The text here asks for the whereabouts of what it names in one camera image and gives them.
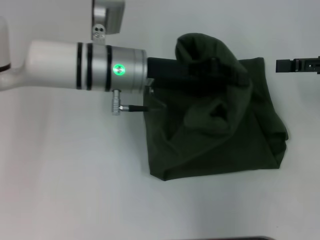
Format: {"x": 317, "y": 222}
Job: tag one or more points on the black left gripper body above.
{"x": 175, "y": 75}

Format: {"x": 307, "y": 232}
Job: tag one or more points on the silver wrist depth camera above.
{"x": 110, "y": 15}

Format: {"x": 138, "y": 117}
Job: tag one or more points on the dark green FREE t-shirt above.
{"x": 212, "y": 137}

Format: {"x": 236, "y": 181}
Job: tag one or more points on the silver camera mount bracket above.
{"x": 98, "y": 35}

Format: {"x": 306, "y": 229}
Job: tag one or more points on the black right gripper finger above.
{"x": 285, "y": 66}

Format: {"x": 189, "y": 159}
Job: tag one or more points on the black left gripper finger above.
{"x": 238, "y": 77}

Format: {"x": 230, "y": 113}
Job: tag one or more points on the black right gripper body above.
{"x": 307, "y": 66}

